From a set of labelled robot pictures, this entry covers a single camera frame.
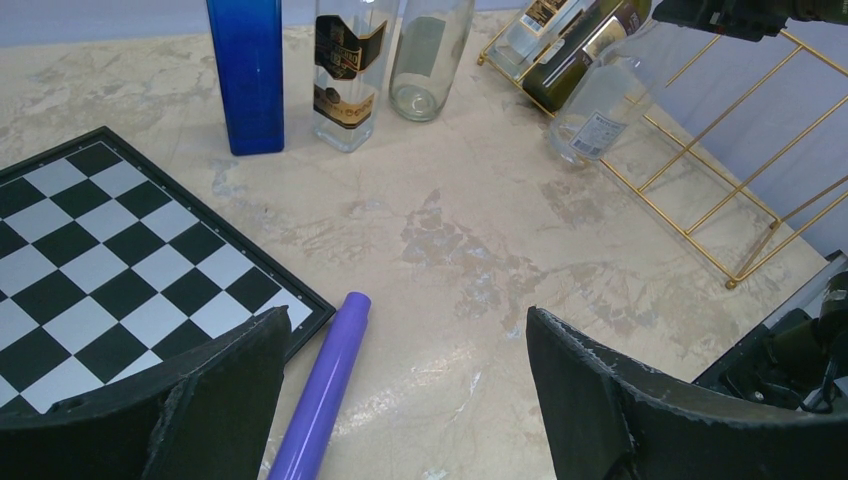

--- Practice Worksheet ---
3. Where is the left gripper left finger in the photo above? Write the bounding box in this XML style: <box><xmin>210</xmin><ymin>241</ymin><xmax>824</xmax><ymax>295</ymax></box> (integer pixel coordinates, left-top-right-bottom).
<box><xmin>1</xmin><ymin>307</ymin><xmax>291</xmax><ymax>479</ymax></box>

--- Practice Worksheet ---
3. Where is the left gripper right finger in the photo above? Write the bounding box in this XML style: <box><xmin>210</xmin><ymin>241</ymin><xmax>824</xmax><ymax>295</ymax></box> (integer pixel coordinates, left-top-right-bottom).
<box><xmin>526</xmin><ymin>307</ymin><xmax>847</xmax><ymax>479</ymax></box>

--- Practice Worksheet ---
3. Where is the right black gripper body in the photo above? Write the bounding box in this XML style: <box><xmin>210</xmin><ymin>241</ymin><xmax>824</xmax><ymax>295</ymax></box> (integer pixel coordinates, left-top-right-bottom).
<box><xmin>652</xmin><ymin>0</ymin><xmax>847</xmax><ymax>42</ymax></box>

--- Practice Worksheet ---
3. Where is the dark green wine bottle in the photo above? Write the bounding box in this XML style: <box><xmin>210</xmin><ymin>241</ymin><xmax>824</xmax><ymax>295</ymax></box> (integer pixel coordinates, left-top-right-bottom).
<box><xmin>522</xmin><ymin>1</ymin><xmax>652</xmax><ymax>113</ymax></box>

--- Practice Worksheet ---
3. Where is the clear round short bottle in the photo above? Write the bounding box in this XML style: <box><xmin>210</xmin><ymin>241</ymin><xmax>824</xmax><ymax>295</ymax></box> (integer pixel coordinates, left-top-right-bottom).
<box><xmin>548</xmin><ymin>21</ymin><xmax>686</xmax><ymax>167</ymax></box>

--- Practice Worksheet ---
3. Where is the clear wine bottle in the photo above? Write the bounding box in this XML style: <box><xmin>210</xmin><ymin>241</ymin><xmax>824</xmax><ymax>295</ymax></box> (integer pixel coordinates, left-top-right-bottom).
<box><xmin>389</xmin><ymin>0</ymin><xmax>476</xmax><ymax>122</ymax></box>

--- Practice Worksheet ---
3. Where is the blue square glass bottle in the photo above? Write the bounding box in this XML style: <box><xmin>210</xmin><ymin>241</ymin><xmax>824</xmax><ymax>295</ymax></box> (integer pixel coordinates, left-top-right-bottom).
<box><xmin>206</xmin><ymin>0</ymin><xmax>285</xmax><ymax>156</ymax></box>

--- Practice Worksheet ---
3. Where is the clear square black-label bottle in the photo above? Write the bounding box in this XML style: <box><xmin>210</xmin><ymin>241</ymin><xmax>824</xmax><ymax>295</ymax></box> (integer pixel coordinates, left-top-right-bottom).
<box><xmin>313</xmin><ymin>0</ymin><xmax>401</xmax><ymax>153</ymax></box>

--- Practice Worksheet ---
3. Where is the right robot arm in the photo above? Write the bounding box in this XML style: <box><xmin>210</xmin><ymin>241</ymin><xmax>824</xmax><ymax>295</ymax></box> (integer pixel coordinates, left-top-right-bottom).
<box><xmin>652</xmin><ymin>1</ymin><xmax>847</xmax><ymax>414</ymax></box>

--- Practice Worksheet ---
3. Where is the clear bottle black cap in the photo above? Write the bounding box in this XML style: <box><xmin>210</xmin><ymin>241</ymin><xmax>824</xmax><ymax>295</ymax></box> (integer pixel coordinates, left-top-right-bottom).
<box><xmin>491</xmin><ymin>0</ymin><xmax>594</xmax><ymax>74</ymax></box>

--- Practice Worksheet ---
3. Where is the purple flashlight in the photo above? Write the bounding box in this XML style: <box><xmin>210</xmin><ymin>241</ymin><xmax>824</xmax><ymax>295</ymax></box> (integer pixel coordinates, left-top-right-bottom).
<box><xmin>268</xmin><ymin>292</ymin><xmax>371</xmax><ymax>479</ymax></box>

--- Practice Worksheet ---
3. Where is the black white chessboard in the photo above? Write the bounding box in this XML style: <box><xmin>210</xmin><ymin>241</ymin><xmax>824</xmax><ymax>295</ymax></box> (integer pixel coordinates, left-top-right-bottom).
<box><xmin>1</xmin><ymin>127</ymin><xmax>334</xmax><ymax>415</ymax></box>

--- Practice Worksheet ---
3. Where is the gold wire wine rack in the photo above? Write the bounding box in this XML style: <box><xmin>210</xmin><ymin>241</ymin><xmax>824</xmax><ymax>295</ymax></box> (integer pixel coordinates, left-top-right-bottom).
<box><xmin>476</xmin><ymin>0</ymin><xmax>848</xmax><ymax>290</ymax></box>

